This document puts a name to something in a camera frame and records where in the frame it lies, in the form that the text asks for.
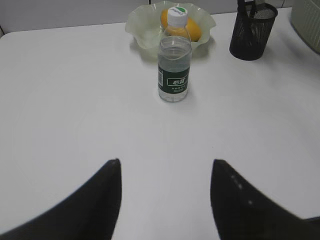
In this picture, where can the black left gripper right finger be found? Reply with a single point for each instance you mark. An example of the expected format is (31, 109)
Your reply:
(242, 212)

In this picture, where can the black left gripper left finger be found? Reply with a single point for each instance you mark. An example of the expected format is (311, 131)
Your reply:
(90, 213)

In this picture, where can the clear water bottle green label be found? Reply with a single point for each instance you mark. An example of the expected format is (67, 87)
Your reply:
(174, 57)

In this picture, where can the yellow mango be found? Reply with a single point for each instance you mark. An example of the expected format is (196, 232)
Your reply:
(192, 27)

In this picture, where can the black marker pen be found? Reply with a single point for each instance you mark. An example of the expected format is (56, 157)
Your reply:
(241, 7)
(253, 8)

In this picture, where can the black mesh pen holder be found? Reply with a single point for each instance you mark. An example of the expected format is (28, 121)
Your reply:
(250, 35)

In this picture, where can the pale green wavy plate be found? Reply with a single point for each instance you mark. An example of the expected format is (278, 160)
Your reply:
(144, 24)

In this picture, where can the pale green woven plastic basket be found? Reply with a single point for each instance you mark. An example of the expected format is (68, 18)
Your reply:
(305, 19)

